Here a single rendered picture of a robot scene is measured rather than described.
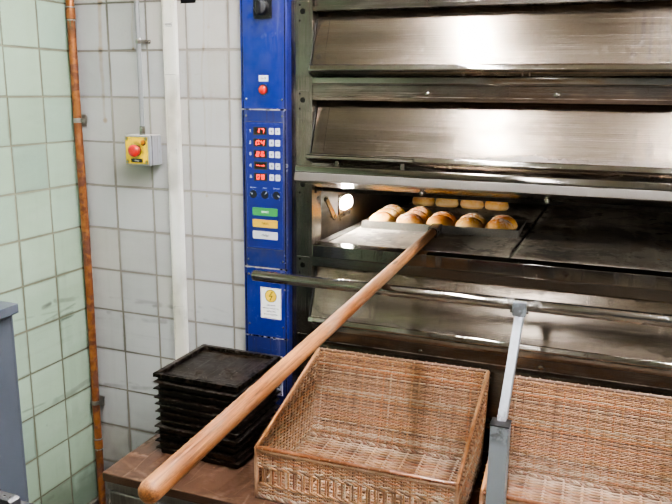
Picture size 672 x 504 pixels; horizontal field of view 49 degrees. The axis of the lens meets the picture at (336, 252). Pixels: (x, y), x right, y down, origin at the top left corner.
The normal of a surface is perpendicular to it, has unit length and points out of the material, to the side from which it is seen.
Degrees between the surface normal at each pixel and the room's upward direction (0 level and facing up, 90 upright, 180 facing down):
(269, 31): 90
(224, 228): 90
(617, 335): 70
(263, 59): 90
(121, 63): 90
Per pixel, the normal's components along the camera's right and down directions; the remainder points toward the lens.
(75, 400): 0.93, 0.09
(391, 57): -0.34, -0.15
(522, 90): -0.36, 0.19
